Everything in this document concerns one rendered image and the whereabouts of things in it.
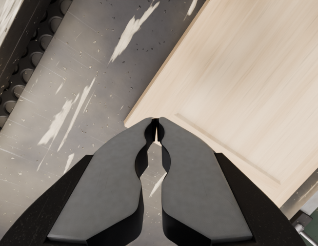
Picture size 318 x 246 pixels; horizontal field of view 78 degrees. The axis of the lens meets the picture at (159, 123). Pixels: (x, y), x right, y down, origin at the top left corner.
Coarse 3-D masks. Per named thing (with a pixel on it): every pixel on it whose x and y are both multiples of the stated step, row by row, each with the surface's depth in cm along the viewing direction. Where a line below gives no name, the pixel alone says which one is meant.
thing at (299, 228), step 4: (300, 224) 47; (296, 228) 46; (300, 228) 46; (304, 228) 46; (300, 232) 46; (304, 232) 46; (304, 236) 46; (308, 236) 45; (308, 240) 45; (312, 240) 45; (312, 244) 45; (316, 244) 44
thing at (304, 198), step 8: (312, 176) 48; (304, 184) 48; (312, 184) 47; (296, 192) 49; (304, 192) 47; (312, 192) 46; (288, 200) 49; (296, 200) 48; (304, 200) 46; (312, 200) 46; (280, 208) 50; (288, 208) 48; (296, 208) 47; (304, 208) 47; (312, 208) 47; (288, 216) 47
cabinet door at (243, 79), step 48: (240, 0) 28; (288, 0) 30; (192, 48) 29; (240, 48) 31; (288, 48) 33; (144, 96) 30; (192, 96) 32; (240, 96) 34; (288, 96) 36; (240, 144) 38; (288, 144) 41; (288, 192) 46
